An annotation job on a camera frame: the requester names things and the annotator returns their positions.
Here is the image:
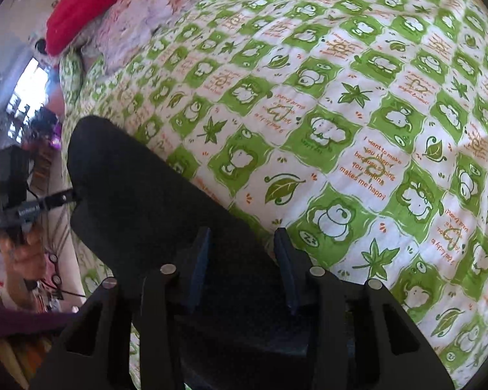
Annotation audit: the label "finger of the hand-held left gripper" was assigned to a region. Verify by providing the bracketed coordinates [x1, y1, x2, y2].
[38, 188, 83, 212]

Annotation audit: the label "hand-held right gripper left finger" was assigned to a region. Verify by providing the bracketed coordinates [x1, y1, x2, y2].
[28, 227, 212, 390]

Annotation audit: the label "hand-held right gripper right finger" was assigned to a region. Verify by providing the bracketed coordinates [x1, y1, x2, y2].
[274, 227, 456, 390]

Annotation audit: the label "black pants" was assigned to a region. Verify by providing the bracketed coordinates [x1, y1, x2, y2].
[66, 115, 352, 390]

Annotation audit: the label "person's left hand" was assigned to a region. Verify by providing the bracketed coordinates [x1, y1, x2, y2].
[0, 227, 48, 290]

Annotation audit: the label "bright window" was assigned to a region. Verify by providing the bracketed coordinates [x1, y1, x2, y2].
[7, 57, 50, 131]

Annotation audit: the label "green printed bed sheet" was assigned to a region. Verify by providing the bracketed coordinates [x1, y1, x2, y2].
[59, 0, 488, 390]

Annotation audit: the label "red pillow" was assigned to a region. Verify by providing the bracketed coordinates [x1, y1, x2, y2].
[45, 0, 131, 56]

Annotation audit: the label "pink floral blanket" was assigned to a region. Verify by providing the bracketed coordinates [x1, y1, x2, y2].
[80, 0, 198, 72]

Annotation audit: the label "black cable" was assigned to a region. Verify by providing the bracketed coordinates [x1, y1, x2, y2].
[23, 276, 87, 298]

